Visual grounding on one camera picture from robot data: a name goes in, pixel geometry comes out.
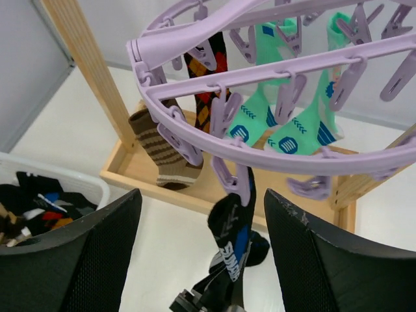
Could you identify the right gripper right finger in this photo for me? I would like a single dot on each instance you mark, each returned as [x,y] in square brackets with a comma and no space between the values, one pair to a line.
[322,267]

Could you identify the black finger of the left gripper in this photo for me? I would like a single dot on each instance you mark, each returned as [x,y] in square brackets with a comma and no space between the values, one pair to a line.
[188,302]

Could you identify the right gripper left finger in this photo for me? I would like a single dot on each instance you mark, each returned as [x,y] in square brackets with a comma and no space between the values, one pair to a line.
[78,267]

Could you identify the black sport sock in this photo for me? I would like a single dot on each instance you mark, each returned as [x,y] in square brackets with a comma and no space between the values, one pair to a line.
[35,194]
[230,223]

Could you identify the brown striped sock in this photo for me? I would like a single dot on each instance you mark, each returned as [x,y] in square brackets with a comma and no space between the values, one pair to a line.
[174,171]

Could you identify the purple round clip hanger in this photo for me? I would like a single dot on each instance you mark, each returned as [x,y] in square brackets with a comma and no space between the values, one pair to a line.
[236,85]

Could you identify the mint green sock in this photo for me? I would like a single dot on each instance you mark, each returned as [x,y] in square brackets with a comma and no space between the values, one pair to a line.
[255,115]
[315,126]

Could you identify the black red argyle sock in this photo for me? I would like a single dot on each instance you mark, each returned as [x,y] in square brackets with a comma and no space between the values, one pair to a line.
[54,220]
[195,69]

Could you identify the black red argyle sock in basket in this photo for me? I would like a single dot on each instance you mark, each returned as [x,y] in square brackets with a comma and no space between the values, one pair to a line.
[54,220]

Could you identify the white plastic basket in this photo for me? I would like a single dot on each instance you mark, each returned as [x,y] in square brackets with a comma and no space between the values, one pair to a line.
[93,188]

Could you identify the brown argyle sock in basket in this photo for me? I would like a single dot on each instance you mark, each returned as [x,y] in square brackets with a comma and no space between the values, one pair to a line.
[11,228]

